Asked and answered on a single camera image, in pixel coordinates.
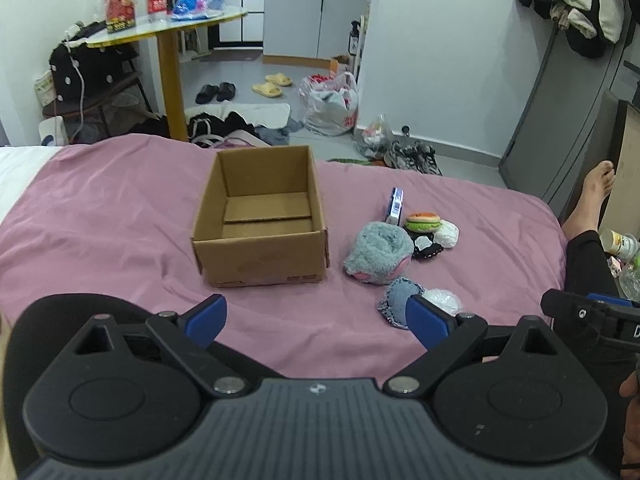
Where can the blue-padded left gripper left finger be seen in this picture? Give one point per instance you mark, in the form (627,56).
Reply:
(183,339)

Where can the left black slipper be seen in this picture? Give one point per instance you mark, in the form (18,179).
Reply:
(207,93)

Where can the white fluffy ball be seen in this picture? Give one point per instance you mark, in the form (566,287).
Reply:
(443,299)

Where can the round table with yellow leg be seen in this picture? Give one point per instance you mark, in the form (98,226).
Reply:
(166,36)

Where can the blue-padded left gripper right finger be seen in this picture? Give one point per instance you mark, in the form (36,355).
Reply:
(450,342)

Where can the large white plastic bag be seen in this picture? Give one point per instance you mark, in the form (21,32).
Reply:
(331,103)

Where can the black white small pouch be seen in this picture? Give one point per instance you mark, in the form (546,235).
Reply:
(425,246)

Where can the left yellow slipper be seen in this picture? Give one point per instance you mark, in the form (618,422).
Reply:
(268,90)

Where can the person's bare foot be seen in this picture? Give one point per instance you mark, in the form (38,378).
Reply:
(596,187)

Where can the right yellow slipper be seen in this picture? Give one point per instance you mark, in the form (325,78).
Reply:
(279,79)

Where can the person's right hand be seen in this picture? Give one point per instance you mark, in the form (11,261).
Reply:
(629,390)

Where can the red snack bag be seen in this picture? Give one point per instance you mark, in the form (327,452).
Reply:
(120,15)

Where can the black spray bottle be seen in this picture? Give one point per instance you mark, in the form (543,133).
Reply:
(353,38)

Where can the right black slipper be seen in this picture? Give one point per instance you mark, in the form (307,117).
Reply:
(226,91)

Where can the grey fluffy plush slipper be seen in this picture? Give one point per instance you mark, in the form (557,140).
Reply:
(379,254)

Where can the yellow slipper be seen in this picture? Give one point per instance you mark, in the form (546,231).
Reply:
(268,90)
(279,79)

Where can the white floor mat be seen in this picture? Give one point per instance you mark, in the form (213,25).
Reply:
(272,116)

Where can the blue Vinda tissue pack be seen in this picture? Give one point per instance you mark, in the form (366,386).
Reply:
(394,209)

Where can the hamburger plush toy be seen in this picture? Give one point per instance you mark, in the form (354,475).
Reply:
(425,222)

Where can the small clear trash bag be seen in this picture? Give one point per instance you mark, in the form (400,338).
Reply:
(374,141)

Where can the black slipper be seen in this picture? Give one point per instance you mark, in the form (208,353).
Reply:
(207,93)
(226,91)

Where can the white kitchen cabinet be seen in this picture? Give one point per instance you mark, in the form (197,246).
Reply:
(308,32)

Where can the pink bed sheet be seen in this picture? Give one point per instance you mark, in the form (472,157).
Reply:
(116,218)

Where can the black polka dot bag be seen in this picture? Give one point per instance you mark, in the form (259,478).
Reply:
(83,71)

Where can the brown cardboard box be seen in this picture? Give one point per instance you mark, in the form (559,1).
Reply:
(260,220)

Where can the grey wardrobe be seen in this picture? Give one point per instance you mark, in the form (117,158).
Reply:
(545,154)

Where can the dark side chair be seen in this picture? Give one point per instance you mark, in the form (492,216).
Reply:
(97,102)

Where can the grey sneaker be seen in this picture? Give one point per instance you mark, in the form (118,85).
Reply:
(426,160)
(399,157)

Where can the grey sneaker right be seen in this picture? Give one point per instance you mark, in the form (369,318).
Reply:
(426,160)

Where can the grey sneaker left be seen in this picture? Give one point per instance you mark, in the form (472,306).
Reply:
(399,157)

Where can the white paper ball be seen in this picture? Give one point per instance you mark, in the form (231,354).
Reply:
(447,235)

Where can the black clothes pile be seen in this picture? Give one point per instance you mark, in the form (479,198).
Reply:
(208,129)

